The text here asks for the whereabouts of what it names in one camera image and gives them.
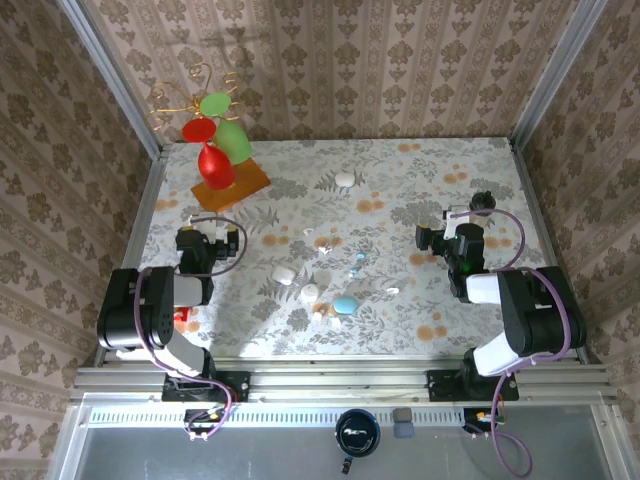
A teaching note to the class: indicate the white oval earbud case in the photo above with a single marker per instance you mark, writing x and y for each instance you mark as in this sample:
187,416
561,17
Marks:
345,179

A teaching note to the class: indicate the light blue earbud case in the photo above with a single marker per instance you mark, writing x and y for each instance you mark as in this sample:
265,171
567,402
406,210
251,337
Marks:
345,305

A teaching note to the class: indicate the white round earbud case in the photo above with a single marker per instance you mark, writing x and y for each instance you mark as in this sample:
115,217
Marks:
309,292

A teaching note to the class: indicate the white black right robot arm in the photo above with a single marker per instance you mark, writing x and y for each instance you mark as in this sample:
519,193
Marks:
530,320

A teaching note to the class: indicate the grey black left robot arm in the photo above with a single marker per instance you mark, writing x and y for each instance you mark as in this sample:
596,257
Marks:
185,290

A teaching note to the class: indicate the red yellow snack packet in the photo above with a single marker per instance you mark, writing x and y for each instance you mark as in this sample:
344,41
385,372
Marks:
181,316

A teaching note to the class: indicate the red wine glass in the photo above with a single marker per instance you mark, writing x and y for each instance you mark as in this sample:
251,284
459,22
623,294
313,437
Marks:
216,167

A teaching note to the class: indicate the green wine glass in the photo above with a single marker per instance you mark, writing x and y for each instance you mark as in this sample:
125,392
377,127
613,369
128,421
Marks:
232,142

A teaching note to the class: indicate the black connector box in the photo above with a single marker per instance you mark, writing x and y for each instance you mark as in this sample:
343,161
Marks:
480,419
205,419

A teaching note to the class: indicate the blue grey small block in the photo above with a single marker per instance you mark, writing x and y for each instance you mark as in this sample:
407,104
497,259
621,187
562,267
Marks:
404,429

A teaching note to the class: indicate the grey metal tray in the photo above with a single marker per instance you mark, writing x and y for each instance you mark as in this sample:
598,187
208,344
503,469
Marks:
250,455

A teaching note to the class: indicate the black round bowl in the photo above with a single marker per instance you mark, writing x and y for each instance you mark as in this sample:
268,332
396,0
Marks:
357,432

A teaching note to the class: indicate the small black device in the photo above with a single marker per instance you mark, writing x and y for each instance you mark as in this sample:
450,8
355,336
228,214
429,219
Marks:
346,465

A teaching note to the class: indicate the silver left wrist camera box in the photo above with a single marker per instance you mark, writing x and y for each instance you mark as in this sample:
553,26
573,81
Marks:
202,224

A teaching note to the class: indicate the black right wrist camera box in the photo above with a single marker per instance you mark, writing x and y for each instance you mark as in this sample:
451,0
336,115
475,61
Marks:
472,237

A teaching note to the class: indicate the aluminium side rail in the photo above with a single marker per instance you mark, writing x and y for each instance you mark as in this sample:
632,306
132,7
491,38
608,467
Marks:
148,200
542,225

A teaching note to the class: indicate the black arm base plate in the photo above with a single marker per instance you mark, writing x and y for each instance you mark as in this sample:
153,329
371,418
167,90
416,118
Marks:
440,385
235,385

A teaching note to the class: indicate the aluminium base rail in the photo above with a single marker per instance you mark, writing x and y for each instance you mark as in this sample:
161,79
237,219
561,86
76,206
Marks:
340,382

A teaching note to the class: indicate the aluminium frame post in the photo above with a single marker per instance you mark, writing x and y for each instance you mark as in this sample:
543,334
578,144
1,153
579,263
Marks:
560,70
112,80

